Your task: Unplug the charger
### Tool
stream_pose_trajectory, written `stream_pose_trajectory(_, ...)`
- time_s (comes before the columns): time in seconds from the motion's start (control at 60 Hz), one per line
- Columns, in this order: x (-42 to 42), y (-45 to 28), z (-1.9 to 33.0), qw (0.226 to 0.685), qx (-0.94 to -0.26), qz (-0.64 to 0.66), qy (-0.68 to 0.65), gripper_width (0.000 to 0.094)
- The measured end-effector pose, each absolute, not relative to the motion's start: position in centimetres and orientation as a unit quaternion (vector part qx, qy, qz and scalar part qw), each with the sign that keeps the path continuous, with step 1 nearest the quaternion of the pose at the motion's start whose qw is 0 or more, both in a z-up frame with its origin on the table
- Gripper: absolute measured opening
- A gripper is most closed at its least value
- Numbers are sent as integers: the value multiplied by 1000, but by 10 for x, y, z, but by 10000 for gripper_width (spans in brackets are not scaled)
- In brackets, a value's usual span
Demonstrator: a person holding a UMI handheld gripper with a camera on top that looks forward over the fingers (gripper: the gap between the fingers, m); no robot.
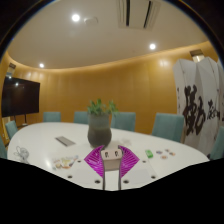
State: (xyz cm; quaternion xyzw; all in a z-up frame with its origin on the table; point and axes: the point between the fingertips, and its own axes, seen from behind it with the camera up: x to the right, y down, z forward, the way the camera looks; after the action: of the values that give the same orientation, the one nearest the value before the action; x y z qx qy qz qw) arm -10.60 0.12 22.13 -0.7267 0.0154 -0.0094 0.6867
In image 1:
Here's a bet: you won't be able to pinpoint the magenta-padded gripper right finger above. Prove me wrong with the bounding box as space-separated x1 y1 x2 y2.
117 144 159 192

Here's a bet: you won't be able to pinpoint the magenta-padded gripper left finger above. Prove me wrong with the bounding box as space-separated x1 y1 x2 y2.
64 144 107 192

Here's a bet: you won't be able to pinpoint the small white charger block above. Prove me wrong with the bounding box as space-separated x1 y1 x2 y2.
100 148 124 172

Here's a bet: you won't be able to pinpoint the small green box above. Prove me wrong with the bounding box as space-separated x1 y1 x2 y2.
144 149 155 160

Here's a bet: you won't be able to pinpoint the green plant in grey vase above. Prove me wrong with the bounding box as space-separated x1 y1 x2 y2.
86 97 120 149

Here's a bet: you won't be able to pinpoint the teal chairs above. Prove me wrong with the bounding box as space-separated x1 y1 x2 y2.
0 111 224 162

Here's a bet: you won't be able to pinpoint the white calligraphy folding screen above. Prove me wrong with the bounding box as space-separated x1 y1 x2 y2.
172 56 224 158

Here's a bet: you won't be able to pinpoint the round ceiling lights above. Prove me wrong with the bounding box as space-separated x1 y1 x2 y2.
38 13 158 70

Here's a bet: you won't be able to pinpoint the ceiling air conditioner vent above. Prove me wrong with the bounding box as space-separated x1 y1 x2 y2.
116 0 163 31

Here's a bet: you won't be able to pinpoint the grey table cable hatch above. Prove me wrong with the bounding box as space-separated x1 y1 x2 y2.
54 135 77 148

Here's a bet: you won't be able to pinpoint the black wall television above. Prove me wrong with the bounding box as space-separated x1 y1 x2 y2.
0 76 41 119

